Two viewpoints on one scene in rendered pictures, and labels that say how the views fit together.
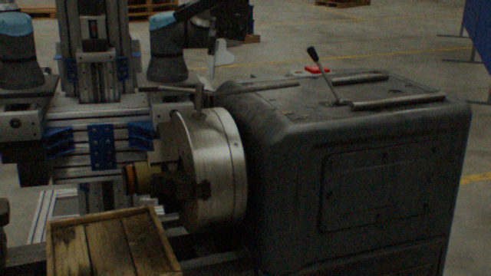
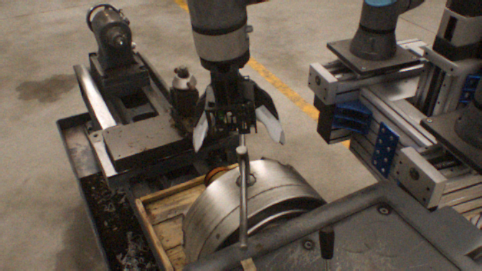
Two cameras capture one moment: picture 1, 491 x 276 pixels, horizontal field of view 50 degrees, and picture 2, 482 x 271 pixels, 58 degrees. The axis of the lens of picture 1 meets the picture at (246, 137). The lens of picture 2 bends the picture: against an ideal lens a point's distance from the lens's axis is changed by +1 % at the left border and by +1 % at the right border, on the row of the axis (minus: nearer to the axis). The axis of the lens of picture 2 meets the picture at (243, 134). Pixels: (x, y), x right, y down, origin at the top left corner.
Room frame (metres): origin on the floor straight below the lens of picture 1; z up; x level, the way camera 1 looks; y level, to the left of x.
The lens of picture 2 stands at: (1.12, -0.50, 1.83)
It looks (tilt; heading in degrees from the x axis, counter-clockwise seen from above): 38 degrees down; 83
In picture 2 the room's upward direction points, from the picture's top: straight up
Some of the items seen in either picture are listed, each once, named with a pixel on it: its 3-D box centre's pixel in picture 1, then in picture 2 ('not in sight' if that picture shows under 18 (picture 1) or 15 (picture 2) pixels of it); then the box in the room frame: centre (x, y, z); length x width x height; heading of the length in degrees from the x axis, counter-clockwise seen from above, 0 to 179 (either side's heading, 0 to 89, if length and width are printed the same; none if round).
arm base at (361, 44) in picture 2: (20, 69); (374, 36); (1.72, 0.77, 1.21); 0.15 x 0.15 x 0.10
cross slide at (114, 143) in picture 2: not in sight; (171, 131); (1.03, 0.68, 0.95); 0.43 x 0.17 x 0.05; 21
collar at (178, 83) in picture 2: not in sight; (183, 79); (1.09, 0.70, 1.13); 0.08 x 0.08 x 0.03
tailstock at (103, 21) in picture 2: not in sight; (114, 46); (0.79, 1.24, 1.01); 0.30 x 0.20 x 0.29; 111
